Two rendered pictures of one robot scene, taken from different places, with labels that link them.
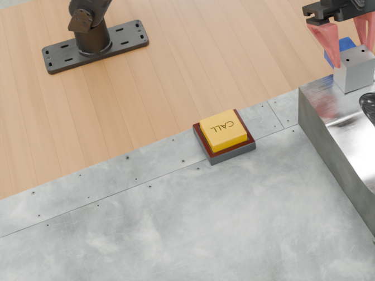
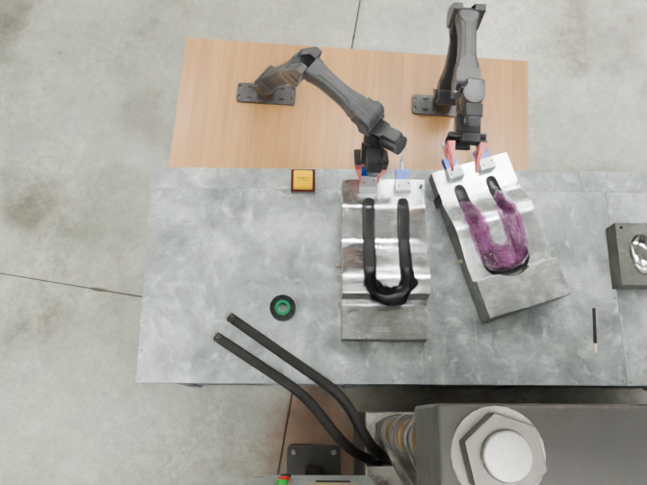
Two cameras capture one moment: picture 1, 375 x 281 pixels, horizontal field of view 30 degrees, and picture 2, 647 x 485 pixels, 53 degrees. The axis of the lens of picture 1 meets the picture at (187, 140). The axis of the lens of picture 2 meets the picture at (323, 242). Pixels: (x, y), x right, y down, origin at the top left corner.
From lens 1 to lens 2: 1.16 m
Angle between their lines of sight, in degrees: 25
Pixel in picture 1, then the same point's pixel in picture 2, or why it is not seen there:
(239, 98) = (322, 162)
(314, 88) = (348, 184)
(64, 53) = (248, 91)
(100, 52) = (266, 100)
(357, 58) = (368, 184)
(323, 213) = (326, 240)
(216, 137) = (297, 184)
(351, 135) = (350, 216)
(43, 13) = (247, 55)
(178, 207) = (267, 208)
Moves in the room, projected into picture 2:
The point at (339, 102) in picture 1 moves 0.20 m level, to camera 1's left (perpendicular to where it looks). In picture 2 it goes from (354, 196) to (293, 182)
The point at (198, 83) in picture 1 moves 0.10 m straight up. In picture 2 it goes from (306, 142) to (306, 130)
